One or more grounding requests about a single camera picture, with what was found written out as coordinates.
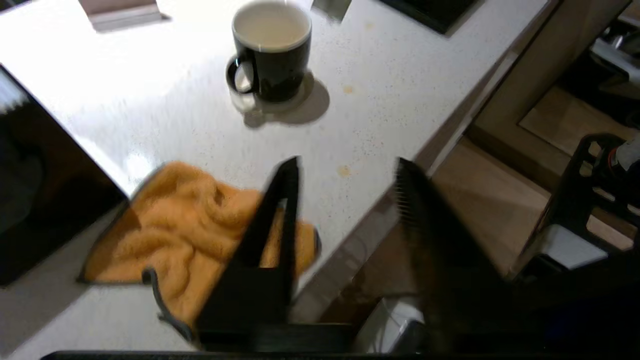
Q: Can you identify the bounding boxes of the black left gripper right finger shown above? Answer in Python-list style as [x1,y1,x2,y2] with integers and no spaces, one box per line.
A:
[395,157,512,352]

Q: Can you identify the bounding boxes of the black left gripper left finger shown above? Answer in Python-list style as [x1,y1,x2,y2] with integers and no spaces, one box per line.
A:
[196,156,302,330]

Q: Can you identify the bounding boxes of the orange fluffy towel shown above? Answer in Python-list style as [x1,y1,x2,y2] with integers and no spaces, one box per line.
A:
[79,161,322,342]

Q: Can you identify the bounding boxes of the round grey coaster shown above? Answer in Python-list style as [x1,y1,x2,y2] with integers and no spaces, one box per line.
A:
[231,67,317,116]

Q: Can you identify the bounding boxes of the black tissue box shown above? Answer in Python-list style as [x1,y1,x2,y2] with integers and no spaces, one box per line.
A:
[0,65,129,287]

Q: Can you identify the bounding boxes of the black mug white inside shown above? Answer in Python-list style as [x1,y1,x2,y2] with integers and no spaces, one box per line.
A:
[225,0,313,104]

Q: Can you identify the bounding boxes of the large black serving tray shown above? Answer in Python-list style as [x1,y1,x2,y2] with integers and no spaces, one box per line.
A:
[379,0,485,36]

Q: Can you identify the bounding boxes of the beige QR code sign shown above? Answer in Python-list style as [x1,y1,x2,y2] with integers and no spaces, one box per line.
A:
[77,0,167,33]

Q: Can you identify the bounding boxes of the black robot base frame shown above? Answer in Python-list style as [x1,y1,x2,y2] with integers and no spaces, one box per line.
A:
[512,132,640,301]

